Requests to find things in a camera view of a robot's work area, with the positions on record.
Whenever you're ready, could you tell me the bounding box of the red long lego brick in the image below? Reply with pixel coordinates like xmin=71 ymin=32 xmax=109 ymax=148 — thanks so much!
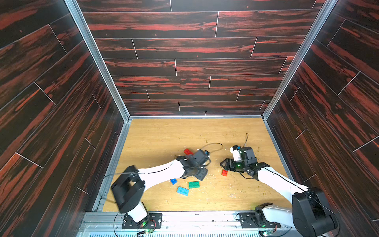
xmin=184 ymin=149 xmax=194 ymax=156

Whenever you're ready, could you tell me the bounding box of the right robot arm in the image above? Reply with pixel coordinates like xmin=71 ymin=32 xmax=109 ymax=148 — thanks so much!
xmin=220 ymin=145 xmax=340 ymax=237

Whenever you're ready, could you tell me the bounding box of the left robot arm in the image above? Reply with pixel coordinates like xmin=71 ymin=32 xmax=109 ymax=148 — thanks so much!
xmin=111 ymin=150 xmax=210 ymax=226

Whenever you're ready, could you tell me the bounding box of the green long lego brick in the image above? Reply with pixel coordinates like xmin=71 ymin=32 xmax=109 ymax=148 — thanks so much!
xmin=188 ymin=181 xmax=200 ymax=189

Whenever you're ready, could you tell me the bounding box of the light blue lego front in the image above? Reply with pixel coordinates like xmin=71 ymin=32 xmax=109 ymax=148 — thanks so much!
xmin=177 ymin=187 xmax=189 ymax=196

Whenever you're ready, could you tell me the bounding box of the small blue lego left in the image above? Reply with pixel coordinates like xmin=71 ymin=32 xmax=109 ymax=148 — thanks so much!
xmin=170 ymin=179 xmax=178 ymax=185

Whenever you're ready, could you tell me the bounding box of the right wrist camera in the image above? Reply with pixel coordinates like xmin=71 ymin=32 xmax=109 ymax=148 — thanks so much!
xmin=230 ymin=145 xmax=244 ymax=161

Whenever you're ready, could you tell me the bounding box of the left camera cable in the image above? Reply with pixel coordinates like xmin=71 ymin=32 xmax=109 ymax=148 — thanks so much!
xmin=204 ymin=142 xmax=224 ymax=155

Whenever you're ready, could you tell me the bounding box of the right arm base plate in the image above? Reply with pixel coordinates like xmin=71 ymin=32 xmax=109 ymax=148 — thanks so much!
xmin=235 ymin=211 xmax=281 ymax=229

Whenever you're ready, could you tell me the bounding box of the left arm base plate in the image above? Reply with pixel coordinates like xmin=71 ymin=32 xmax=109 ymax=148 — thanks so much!
xmin=121 ymin=212 xmax=163 ymax=230

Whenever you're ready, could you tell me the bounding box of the aluminium front rail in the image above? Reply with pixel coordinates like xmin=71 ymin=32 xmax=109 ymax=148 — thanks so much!
xmin=77 ymin=211 xmax=299 ymax=237

